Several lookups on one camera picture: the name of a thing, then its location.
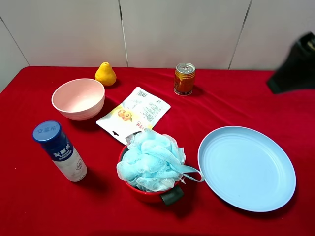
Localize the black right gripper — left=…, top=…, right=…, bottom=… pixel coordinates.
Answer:
left=266, top=32, right=315, bottom=94

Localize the blue mesh bath sponge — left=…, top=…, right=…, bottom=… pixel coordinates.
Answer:
left=116, top=128, right=205, bottom=192

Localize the light blue plate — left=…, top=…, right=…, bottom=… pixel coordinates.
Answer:
left=198, top=126, right=296, bottom=212

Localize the orange drink can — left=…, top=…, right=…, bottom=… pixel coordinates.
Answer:
left=174, top=63, right=195, bottom=96

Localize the white snack packet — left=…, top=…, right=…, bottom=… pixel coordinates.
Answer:
left=96, top=87, right=171, bottom=145

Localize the yellow pear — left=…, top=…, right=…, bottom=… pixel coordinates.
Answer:
left=94, top=62, right=117, bottom=86

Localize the pink bowl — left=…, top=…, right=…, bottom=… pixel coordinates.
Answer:
left=51, top=78, right=105, bottom=121

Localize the red velvet tablecloth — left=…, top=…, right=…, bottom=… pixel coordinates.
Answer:
left=0, top=66, right=315, bottom=236

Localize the blue-capped white bottle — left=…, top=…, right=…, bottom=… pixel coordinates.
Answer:
left=32, top=120, right=87, bottom=182

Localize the red pot with black handles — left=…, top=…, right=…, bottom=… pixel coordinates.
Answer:
left=119, top=146, right=183, bottom=205

